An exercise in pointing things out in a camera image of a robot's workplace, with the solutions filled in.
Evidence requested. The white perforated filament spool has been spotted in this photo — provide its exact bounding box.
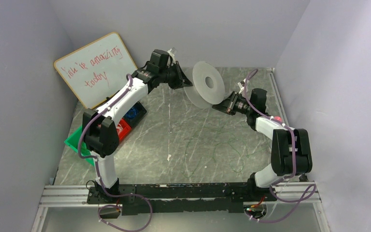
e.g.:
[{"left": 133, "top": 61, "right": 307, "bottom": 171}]
[{"left": 184, "top": 61, "right": 226, "bottom": 109}]

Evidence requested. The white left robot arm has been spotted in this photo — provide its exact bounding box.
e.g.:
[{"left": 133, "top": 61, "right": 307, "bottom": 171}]
[{"left": 78, "top": 48, "right": 192, "bottom": 196}]

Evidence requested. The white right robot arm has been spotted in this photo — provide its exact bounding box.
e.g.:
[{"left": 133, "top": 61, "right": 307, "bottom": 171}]
[{"left": 212, "top": 88, "right": 313, "bottom": 188}]

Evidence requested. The red storage bin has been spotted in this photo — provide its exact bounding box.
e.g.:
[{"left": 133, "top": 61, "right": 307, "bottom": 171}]
[{"left": 116, "top": 118, "right": 132, "bottom": 142}]

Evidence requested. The whiteboard with red writing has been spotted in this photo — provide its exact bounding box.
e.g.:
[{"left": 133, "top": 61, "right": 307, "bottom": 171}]
[{"left": 54, "top": 32, "right": 137, "bottom": 109}]

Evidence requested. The green storage bin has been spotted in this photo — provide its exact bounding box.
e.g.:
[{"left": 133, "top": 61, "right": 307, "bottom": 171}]
[{"left": 64, "top": 126, "right": 91, "bottom": 156}]

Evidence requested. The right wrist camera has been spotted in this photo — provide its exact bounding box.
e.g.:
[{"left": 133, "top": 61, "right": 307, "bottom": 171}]
[{"left": 237, "top": 81, "right": 245, "bottom": 94}]

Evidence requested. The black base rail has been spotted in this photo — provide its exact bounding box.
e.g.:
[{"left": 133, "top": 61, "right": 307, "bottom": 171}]
[{"left": 87, "top": 178, "right": 276, "bottom": 216}]

